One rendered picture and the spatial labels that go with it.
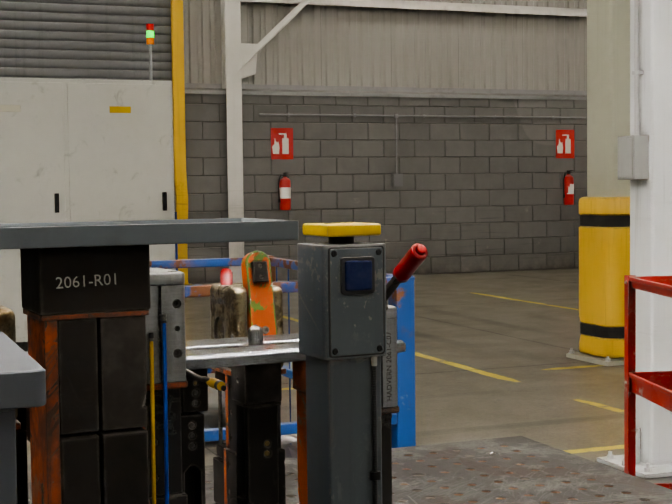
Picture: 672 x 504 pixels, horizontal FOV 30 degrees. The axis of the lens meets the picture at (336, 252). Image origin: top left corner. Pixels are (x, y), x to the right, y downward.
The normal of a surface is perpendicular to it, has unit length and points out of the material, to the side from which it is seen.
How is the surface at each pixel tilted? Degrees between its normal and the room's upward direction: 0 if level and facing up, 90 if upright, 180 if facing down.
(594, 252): 90
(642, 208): 90
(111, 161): 90
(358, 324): 90
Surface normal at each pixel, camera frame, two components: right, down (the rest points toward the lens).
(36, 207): 0.37, 0.04
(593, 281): -0.92, 0.04
